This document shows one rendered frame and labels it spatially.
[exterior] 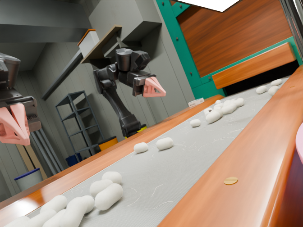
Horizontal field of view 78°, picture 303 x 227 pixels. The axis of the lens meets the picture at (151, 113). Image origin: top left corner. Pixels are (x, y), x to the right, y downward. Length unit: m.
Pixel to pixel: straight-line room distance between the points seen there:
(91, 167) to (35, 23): 3.25
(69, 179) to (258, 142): 0.35
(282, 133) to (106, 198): 0.18
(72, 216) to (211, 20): 0.93
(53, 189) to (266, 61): 0.79
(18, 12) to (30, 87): 3.70
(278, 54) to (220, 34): 0.27
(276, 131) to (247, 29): 0.77
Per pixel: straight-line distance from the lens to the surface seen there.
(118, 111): 0.90
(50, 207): 0.30
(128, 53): 0.67
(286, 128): 0.20
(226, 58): 0.97
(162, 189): 0.21
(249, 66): 0.86
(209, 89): 1.00
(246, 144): 0.18
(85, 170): 0.44
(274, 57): 0.85
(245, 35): 0.94
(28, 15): 3.62
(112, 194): 0.23
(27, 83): 7.02
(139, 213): 0.19
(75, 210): 0.23
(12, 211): 0.41
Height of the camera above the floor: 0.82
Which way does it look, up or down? 1 degrees down
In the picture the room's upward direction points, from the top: 22 degrees counter-clockwise
